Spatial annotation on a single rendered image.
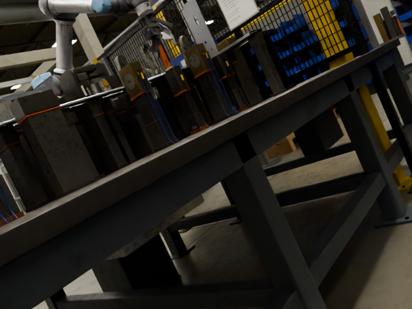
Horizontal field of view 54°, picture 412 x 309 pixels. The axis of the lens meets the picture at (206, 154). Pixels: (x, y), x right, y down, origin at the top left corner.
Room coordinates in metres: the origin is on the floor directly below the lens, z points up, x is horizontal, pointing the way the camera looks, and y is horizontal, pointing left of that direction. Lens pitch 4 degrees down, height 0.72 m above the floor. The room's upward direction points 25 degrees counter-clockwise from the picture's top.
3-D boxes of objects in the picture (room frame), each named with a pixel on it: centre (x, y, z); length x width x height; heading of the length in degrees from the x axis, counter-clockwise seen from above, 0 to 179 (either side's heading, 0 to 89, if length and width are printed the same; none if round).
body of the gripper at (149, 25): (1.97, -0.02, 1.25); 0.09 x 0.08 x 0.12; 133
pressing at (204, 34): (2.16, -0.25, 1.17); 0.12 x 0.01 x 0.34; 43
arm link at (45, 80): (2.23, 0.63, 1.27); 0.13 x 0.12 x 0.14; 148
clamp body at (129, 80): (1.58, 0.12, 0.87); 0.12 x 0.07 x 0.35; 43
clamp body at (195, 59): (1.79, -0.16, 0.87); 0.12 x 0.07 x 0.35; 43
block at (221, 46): (2.09, -0.34, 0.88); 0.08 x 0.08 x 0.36; 43
